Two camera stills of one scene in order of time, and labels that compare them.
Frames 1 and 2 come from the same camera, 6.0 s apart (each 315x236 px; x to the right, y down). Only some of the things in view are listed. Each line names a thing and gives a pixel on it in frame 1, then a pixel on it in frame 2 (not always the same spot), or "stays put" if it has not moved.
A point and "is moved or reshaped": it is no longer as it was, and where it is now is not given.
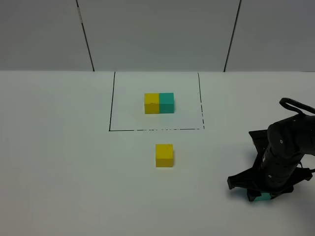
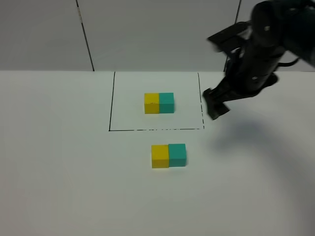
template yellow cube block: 151,102 stays put
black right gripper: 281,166 to 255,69
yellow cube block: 164,155 is moved or reshaped
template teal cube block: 166,103 stays put
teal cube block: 265,196 to 177,155
